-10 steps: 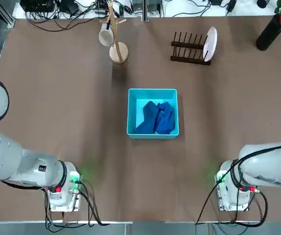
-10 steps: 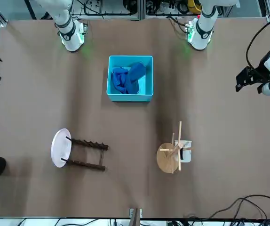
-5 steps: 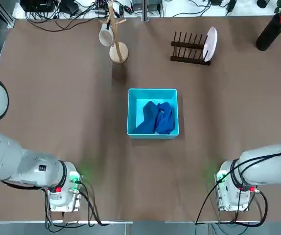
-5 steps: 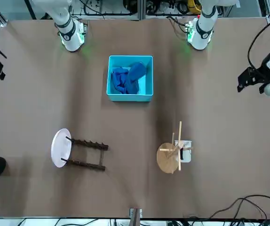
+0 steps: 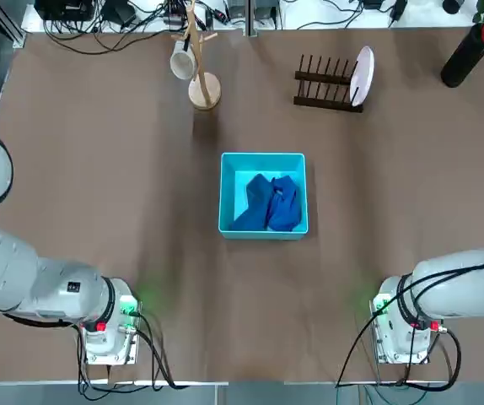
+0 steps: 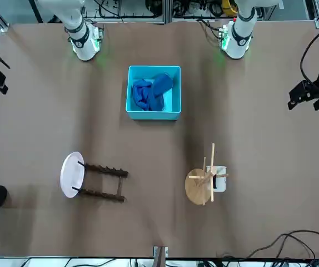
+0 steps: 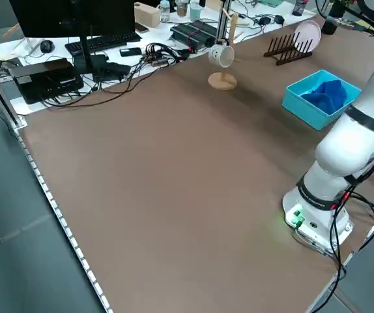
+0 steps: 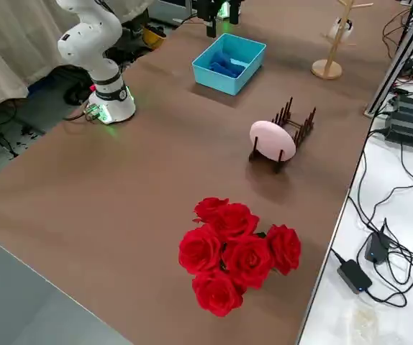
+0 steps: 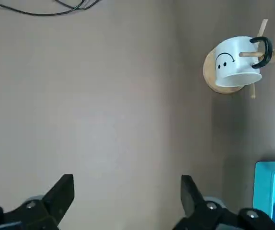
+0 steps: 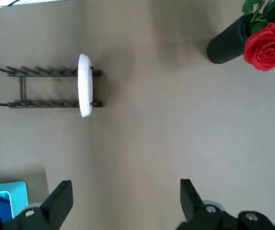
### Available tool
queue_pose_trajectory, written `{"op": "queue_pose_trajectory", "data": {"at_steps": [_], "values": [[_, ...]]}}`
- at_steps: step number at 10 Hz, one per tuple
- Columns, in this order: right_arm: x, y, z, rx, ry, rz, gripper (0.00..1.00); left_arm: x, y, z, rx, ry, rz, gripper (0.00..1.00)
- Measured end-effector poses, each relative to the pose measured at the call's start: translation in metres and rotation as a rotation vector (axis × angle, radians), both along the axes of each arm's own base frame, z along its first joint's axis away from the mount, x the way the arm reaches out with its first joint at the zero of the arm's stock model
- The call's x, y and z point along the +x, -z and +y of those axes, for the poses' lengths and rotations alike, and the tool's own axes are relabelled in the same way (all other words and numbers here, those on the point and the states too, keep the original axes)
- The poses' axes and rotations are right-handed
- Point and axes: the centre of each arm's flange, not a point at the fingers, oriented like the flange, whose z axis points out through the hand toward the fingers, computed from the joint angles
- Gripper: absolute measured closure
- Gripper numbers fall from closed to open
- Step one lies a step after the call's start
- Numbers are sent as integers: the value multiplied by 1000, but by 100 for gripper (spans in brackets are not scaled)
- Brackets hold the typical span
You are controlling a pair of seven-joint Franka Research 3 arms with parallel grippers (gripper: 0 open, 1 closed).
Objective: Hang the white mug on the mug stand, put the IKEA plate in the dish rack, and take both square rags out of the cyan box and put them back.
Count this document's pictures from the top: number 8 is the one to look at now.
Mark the white mug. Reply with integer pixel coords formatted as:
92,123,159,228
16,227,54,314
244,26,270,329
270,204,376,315
327,17,357,40

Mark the blue square rag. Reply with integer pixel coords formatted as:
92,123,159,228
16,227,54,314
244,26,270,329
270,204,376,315
207,60,248,78
210,50,232,68

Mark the cyan plastic box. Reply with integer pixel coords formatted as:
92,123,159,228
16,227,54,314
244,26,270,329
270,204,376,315
191,33,267,96

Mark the aluminium frame post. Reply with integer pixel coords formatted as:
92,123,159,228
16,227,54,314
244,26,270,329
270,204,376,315
363,0,413,118

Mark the round white plate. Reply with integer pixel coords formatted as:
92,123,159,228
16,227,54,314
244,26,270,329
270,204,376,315
249,120,296,162

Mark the black power adapter brick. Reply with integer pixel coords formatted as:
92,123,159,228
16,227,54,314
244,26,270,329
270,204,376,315
363,229,391,265
337,259,373,295

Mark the red artificial rose bouquet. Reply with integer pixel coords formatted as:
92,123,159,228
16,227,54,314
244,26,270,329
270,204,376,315
178,196,303,318

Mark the dark wooden dish rack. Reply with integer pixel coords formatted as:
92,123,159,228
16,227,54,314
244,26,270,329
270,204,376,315
248,96,317,175

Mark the light wooden mug stand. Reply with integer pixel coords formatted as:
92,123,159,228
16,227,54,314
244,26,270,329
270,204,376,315
310,0,375,81

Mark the beige curtain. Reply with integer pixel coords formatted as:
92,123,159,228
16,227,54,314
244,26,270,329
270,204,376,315
0,0,150,118

